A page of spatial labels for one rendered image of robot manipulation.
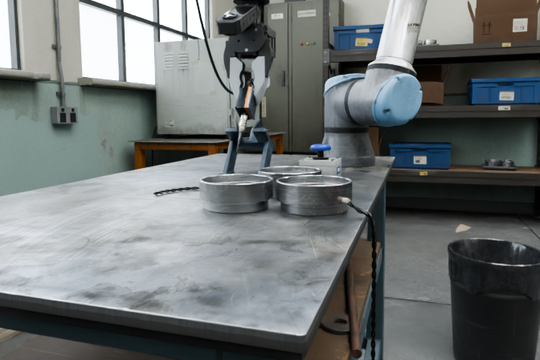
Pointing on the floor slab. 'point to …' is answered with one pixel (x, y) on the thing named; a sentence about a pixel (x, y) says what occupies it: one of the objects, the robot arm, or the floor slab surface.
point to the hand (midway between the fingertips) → (247, 98)
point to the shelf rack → (442, 54)
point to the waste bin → (494, 299)
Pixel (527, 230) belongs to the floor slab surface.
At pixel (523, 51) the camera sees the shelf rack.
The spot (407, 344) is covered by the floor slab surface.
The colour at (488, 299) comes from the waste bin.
